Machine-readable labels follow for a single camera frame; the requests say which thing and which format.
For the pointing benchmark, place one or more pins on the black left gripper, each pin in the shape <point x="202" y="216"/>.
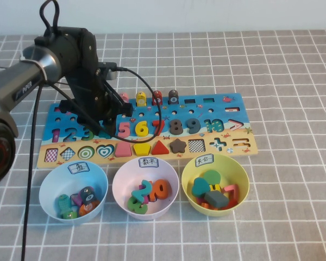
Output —
<point x="89" y="98"/>

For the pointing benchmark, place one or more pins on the teal wooden number four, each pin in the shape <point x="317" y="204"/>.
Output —
<point x="102" y="134"/>

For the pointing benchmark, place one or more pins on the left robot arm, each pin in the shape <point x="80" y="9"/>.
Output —
<point x="16" y="81"/>

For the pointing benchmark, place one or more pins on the pink plastic bowl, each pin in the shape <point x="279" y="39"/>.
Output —
<point x="125" y="179"/>

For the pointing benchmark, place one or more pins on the light blue plastic bowl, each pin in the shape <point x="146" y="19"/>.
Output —
<point x="57" y="182"/>

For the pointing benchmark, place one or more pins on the wooden number puzzle board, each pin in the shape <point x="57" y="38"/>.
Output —
<point x="206" y="111"/>

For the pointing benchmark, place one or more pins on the purple wooden piece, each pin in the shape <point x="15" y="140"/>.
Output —
<point x="199" y="200"/>

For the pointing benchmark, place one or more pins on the orange wooden piece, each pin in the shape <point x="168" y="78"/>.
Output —
<point x="206" y="205"/>

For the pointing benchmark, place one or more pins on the yellow plastic bowl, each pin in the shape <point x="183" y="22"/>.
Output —
<point x="239" y="174"/>

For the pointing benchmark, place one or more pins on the red wooden piece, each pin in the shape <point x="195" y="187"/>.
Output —
<point x="233" y="204"/>

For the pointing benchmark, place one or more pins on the pink wooden number five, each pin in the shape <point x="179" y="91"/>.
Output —
<point x="124" y="130"/>

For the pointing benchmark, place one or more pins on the pink square block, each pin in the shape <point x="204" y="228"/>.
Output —
<point x="123" y="150"/>

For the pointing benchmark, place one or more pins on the pink fish peg five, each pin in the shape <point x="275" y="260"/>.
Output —
<point x="124" y="97"/>

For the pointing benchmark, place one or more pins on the yellow wooden number six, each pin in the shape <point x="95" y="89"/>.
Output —
<point x="141" y="131"/>

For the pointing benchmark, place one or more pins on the yellow wooden pentagon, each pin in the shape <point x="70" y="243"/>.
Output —
<point x="142" y="149"/>

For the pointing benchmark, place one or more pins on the yellow fish peg six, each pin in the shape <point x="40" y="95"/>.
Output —
<point x="141" y="99"/>

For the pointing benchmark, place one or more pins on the red wooden number seven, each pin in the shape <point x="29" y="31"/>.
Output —
<point x="155" y="128"/>

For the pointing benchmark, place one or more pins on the red fish peg seven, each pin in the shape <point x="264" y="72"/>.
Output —
<point x="156" y="99"/>

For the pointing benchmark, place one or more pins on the red wooden triangle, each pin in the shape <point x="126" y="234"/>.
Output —
<point x="160" y="149"/>

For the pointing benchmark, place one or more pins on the dark grey fish peg nine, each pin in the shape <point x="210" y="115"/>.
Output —
<point x="87" y="194"/>

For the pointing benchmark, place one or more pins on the brown wooden number eight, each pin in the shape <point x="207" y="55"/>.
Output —
<point x="176" y="131"/>

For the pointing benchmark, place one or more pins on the teal wooden number two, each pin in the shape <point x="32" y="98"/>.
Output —
<point x="141" y="191"/>

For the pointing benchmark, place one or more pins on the brown fish peg eight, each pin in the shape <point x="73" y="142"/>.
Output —
<point x="173" y="98"/>

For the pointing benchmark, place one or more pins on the purple fish peg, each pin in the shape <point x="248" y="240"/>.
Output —
<point x="77" y="199"/>

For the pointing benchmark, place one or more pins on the brown wooden star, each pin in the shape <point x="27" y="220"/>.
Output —
<point x="178" y="146"/>

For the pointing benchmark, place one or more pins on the orange fish peg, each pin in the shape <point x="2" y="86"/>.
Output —
<point x="87" y="208"/>

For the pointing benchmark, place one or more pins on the magenta wooden number one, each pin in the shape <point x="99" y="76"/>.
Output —
<point x="146" y="200"/>

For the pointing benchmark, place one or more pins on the teal striped fish peg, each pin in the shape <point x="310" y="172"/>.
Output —
<point x="63" y="204"/>

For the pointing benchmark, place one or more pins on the orange wooden number ten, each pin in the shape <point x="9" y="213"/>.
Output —
<point x="160" y="190"/>

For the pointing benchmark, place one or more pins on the green wooden number eight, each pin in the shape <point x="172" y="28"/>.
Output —
<point x="135" y="208"/>

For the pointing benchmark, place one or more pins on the green fish peg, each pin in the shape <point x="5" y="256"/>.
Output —
<point x="70" y="215"/>

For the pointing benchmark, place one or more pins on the slate blue wooden number nine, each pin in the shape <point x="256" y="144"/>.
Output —
<point x="196" y="125"/>

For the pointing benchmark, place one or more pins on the teal wooden heart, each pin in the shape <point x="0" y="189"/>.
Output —
<point x="199" y="188"/>

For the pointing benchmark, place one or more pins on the dark green wooden circle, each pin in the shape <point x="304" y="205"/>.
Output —
<point x="213" y="178"/>

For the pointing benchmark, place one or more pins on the yellow wooden block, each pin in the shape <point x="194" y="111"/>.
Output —
<point x="214" y="188"/>

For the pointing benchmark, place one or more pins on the grey wooden block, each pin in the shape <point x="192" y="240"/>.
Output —
<point x="216" y="199"/>

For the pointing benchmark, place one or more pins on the coral wooden greater-than sign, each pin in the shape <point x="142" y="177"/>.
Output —
<point x="233" y="190"/>

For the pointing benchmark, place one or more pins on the grey checked tablecloth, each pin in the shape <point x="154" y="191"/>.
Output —
<point x="288" y="190"/>

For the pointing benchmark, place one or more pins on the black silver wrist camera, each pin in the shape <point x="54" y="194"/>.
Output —
<point x="107" y="71"/>

